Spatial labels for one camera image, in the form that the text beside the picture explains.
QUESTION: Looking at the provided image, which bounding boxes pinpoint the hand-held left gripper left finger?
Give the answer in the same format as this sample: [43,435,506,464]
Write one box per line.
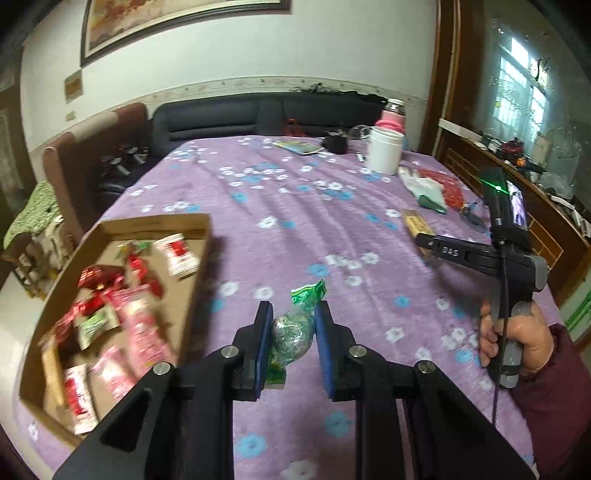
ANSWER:
[52,301,274,480]

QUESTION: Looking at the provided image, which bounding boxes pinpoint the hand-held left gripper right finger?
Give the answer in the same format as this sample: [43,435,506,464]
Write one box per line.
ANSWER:
[314,300,539,480]

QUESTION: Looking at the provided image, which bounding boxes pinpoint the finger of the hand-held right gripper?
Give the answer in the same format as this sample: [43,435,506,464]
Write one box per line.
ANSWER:
[414,232,506,278]

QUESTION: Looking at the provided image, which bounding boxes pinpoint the green candy packet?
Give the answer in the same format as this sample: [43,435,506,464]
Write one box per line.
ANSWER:
[265,279,328,386]

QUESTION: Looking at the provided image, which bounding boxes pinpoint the pink snack packet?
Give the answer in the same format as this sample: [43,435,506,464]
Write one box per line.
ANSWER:
[91,346,138,401]
[115,286,178,377]

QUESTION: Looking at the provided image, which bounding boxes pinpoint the cardboard box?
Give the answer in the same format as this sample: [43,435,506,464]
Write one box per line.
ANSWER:
[18,213,213,448]

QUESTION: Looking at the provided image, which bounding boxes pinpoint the green brown snack packet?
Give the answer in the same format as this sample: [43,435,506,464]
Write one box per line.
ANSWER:
[75,307,122,350]

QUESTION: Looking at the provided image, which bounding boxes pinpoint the dark red shiny snack packet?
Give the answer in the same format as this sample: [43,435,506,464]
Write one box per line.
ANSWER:
[78,264,124,291]

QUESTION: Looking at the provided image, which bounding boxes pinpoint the white red snack packet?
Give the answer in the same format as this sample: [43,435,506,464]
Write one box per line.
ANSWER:
[152,233,202,278]
[62,364,100,435]

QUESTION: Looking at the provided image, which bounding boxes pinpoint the person's right forearm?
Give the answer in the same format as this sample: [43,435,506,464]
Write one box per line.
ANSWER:
[503,323,591,480]

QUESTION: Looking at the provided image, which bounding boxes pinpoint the person's right hand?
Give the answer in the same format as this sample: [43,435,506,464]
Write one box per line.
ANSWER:
[478,302,555,374]

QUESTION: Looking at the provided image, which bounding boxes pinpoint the dark green object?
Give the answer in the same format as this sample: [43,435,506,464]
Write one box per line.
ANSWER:
[418,194,448,215]

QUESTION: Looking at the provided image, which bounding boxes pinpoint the red mesh bag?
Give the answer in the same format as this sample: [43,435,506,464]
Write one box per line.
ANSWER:
[418,168,465,210]

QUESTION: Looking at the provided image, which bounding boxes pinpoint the white plastic jar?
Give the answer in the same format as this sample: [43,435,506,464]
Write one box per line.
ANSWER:
[367,126,404,176]

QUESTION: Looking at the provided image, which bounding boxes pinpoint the purple floral blanket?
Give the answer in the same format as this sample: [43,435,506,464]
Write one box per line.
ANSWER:
[14,136,573,480]

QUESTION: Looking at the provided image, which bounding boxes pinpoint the pink bottle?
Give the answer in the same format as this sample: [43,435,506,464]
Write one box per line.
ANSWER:
[375,98,407,134]

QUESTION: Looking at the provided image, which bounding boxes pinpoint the red rectangular snack packet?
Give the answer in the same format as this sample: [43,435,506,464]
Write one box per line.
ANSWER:
[124,255,163,296]

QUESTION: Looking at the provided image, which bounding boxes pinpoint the black object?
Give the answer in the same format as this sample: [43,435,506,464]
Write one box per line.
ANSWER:
[323,129,349,155]

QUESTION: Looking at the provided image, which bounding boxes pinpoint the wooden glass cabinet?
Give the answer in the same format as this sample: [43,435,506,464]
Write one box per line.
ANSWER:
[429,0,591,324]

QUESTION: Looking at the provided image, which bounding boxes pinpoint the green red snack packet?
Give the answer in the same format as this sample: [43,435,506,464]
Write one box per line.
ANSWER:
[116,240,154,260]

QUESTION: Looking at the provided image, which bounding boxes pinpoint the green booklet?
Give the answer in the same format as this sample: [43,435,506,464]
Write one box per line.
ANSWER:
[272,138,326,157]

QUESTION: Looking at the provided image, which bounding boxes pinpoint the yellow brown snack packet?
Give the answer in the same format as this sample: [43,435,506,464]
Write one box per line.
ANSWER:
[41,335,65,409]

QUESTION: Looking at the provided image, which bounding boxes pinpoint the black devices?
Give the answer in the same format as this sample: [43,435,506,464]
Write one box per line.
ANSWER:
[97,144,151,195]

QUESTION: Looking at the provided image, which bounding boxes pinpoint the black sofa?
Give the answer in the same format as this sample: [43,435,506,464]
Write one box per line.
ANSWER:
[151,90,389,144]

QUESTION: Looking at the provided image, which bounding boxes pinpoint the wooden stool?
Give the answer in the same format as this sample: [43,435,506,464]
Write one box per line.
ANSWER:
[0,222,70,301]

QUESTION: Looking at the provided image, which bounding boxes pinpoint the green patterned cushion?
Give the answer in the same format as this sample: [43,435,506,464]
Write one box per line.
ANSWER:
[2,180,63,250]

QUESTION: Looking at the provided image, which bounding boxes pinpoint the brown sofa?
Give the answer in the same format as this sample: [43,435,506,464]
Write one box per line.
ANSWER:
[42,102,155,241]

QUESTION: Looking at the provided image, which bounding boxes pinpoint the wooden glass door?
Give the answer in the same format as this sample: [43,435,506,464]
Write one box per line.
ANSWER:
[0,83,35,208]

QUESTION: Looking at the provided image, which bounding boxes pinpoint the black cable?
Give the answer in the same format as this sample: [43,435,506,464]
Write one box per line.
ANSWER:
[489,222,511,428]

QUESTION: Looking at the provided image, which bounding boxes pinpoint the small wall plaque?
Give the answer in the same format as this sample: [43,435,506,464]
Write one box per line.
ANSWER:
[64,69,84,103]

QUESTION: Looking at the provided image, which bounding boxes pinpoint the framed wall picture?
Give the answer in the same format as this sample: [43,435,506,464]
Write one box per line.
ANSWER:
[81,0,293,68]

